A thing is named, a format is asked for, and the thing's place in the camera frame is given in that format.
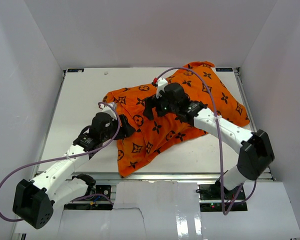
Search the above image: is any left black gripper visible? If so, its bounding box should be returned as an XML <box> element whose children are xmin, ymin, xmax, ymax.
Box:
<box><xmin>100</xmin><ymin>114</ymin><xmax>136</xmax><ymax>142</ymax></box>

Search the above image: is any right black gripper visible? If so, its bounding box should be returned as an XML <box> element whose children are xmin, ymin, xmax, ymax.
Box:
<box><xmin>142</xmin><ymin>92</ymin><xmax>178</xmax><ymax>122</ymax></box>

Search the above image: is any orange patterned pillowcase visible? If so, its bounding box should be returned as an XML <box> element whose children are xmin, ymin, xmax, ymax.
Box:
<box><xmin>103</xmin><ymin>61</ymin><xmax>250</xmax><ymax>178</ymax></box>

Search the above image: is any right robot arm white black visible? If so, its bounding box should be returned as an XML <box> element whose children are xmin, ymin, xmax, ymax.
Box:
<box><xmin>143</xmin><ymin>78</ymin><xmax>275</xmax><ymax>200</ymax></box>

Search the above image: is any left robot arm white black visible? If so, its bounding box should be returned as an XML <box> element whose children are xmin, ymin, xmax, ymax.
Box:
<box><xmin>12</xmin><ymin>112</ymin><xmax>136</xmax><ymax>230</ymax></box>

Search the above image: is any right blue table label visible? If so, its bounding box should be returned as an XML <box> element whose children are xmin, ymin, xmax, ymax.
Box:
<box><xmin>215</xmin><ymin>67</ymin><xmax>233</xmax><ymax>72</ymax></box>

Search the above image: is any blue table label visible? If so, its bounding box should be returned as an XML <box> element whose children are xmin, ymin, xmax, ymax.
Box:
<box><xmin>66</xmin><ymin>68</ymin><xmax>85</xmax><ymax>73</ymax></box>
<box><xmin>215</xmin><ymin>67</ymin><xmax>233</xmax><ymax>72</ymax></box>

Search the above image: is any left blue table label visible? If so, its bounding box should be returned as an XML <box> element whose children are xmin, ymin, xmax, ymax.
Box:
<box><xmin>66</xmin><ymin>68</ymin><xmax>85</xmax><ymax>73</ymax></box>

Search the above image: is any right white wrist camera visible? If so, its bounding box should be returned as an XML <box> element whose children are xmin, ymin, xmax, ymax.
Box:
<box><xmin>152</xmin><ymin>77</ymin><xmax>168</xmax><ymax>99</ymax></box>

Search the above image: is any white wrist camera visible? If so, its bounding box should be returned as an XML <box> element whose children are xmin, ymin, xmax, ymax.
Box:
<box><xmin>98</xmin><ymin>102</ymin><xmax>118</xmax><ymax>120</ymax></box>
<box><xmin>152</xmin><ymin>77</ymin><xmax>168</xmax><ymax>99</ymax></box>

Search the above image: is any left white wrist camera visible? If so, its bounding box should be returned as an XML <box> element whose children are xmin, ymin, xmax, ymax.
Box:
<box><xmin>98</xmin><ymin>102</ymin><xmax>118</xmax><ymax>120</ymax></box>

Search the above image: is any aluminium front rail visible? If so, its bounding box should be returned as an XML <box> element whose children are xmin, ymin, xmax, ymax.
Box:
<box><xmin>34</xmin><ymin>171</ymin><xmax>276</xmax><ymax>182</ymax></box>

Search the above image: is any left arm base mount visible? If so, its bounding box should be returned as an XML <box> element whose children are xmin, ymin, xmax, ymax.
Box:
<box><xmin>69</xmin><ymin>173</ymin><xmax>114</xmax><ymax>205</ymax></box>

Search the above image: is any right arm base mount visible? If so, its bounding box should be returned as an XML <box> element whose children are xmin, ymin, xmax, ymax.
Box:
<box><xmin>195</xmin><ymin>184</ymin><xmax>248</xmax><ymax>213</ymax></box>

